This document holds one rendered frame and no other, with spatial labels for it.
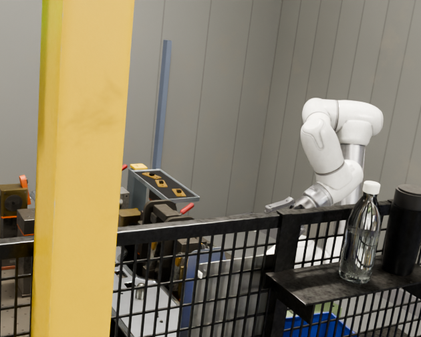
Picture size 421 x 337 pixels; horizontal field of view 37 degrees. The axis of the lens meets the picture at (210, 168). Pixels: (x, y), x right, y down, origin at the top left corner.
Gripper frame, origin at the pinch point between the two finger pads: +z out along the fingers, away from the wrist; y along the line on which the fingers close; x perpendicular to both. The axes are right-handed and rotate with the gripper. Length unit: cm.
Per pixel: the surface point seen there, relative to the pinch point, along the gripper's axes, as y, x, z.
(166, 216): 8.2, -31.4, 16.8
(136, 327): 5.8, 3.6, 47.2
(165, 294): -3.1, -11.7, 33.3
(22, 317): -11, -62, 77
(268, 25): -53, -266, -178
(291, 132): -127, -236, -147
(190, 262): 30.7, 26.7, 28.9
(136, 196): -13, -92, 11
